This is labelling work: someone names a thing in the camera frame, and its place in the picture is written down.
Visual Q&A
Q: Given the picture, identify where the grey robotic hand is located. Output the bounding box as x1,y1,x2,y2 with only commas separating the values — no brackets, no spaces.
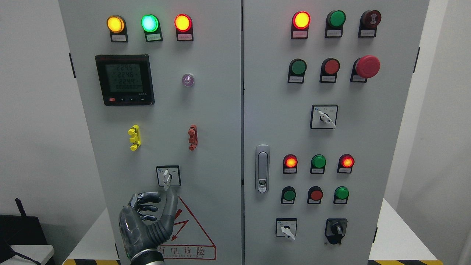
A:
119,187,178,260

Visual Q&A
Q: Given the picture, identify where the white rotary selector switch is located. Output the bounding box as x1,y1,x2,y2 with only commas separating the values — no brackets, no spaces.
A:
156,165,181,191

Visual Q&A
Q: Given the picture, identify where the yellow indicator light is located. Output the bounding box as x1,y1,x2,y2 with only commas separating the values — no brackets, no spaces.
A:
107,15,128,42

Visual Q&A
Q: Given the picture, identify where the green lit indicator light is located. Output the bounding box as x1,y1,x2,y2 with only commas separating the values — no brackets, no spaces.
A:
141,14,163,42

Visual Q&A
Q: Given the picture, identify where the red electrical warning triangle sticker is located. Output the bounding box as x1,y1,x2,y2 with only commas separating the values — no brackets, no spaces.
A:
158,198,216,260

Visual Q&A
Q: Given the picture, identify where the yellow terminal connector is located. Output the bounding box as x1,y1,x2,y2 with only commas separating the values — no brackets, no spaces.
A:
128,124,141,151

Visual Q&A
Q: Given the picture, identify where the white box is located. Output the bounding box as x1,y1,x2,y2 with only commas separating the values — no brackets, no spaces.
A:
1,245,56,265

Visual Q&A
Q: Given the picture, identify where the red terminal connector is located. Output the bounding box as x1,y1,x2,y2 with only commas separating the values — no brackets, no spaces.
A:
187,124,198,151

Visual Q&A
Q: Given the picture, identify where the black device with antenna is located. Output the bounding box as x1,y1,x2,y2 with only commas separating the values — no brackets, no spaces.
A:
0,198,47,265

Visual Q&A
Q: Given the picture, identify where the black digital power meter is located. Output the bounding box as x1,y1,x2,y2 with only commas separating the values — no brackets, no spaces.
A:
95,54,155,106

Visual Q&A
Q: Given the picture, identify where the green push button lower left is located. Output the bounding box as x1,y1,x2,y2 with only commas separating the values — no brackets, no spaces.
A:
281,186,296,204

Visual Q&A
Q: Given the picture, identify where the green push button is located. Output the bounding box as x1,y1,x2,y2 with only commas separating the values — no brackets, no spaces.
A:
281,186,296,204
287,59,307,84

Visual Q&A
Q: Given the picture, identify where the clear small lamp bulb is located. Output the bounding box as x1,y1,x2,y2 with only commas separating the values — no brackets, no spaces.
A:
181,73,195,87

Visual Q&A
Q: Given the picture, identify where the orange indicator light lower left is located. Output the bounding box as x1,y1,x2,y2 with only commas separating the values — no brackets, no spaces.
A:
283,154,298,173

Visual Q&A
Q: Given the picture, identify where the grey electrical cabinet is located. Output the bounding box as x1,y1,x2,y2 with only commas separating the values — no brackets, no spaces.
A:
59,0,429,265

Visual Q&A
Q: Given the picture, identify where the red push button lower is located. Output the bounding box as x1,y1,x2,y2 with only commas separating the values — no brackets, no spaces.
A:
307,186,323,204

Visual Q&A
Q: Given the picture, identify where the red push button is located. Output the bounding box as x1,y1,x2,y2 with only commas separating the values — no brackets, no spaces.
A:
307,186,323,204
319,58,340,83

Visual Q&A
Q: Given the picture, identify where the green indicator light lower middle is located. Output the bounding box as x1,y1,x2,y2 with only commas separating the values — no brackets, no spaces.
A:
311,154,326,174

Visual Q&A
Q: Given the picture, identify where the green indicator light bottom right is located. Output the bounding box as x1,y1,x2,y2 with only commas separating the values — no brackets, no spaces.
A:
333,186,350,204

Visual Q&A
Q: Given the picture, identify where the orange indicator light lower right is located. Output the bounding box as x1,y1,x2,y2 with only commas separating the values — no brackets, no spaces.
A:
337,154,355,173

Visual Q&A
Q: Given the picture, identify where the green push button upper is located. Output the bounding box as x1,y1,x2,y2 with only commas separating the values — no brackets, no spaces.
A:
287,59,307,84

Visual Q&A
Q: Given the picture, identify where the red push button upper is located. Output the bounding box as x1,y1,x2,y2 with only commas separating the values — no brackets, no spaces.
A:
319,58,340,83

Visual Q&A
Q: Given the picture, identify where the orange indicator light top right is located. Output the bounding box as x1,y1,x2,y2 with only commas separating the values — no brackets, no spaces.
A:
291,11,311,39

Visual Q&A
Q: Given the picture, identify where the red emergency stop button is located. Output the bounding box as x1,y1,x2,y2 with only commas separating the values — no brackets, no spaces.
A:
350,55,381,83

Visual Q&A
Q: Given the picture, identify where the green indicator light top right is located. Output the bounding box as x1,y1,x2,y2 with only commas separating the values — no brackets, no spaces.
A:
325,10,346,38

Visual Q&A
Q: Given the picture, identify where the dark red buzzer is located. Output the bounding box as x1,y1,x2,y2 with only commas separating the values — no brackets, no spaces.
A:
358,10,382,38

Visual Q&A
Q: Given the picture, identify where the silver door lock handle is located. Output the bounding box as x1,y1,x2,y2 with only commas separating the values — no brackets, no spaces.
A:
255,144,270,193

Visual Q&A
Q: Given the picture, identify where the white selector switch bottom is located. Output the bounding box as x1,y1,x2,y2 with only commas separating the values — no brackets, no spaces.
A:
276,218,297,241

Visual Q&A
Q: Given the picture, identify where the black rotary knob switch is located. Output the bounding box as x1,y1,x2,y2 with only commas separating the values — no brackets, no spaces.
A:
325,218,348,245

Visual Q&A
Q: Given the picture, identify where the white selector switch upper right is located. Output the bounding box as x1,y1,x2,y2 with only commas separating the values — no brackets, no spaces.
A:
311,105,338,130

